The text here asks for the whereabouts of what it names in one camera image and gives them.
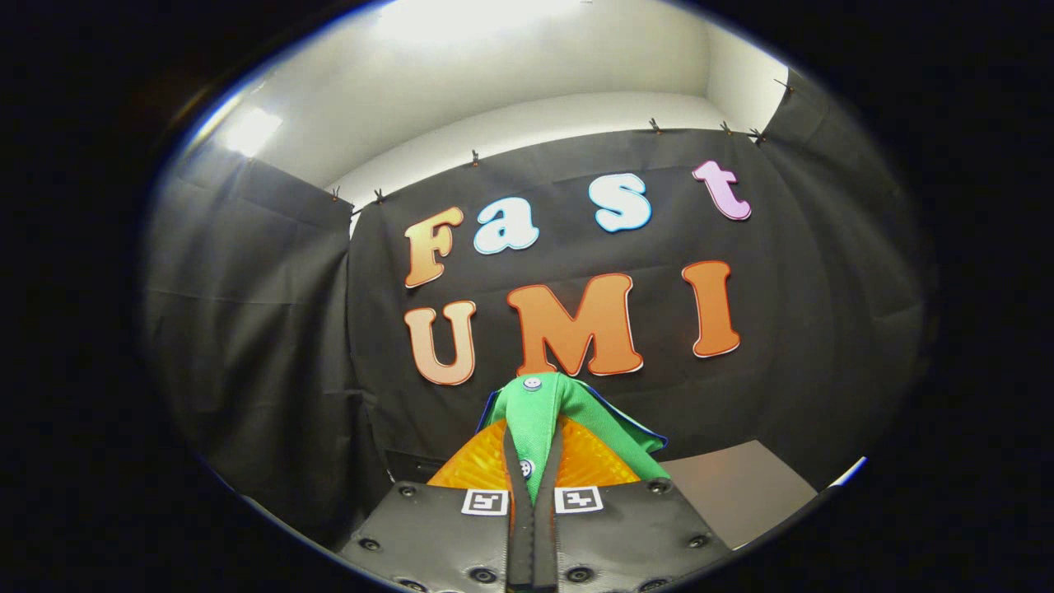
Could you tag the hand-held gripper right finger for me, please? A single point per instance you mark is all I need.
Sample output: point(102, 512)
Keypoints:
point(547, 543)

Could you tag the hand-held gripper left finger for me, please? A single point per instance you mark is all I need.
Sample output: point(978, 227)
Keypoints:
point(519, 535)

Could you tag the green polo shirt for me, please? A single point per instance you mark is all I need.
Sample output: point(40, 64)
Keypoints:
point(543, 412)

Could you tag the black backdrop cloth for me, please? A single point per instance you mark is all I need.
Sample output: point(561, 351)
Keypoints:
point(288, 329)

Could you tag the row of black cloth clips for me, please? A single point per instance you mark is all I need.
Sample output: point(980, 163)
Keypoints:
point(475, 156)

